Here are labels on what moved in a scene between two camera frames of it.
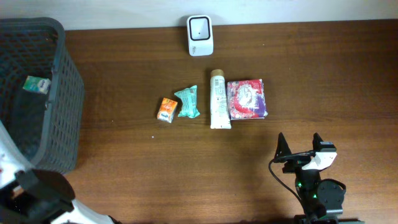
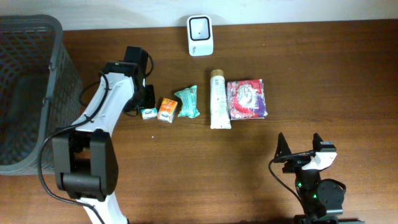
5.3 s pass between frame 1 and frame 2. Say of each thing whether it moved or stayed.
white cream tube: stayed
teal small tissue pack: moved
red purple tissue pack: stayed
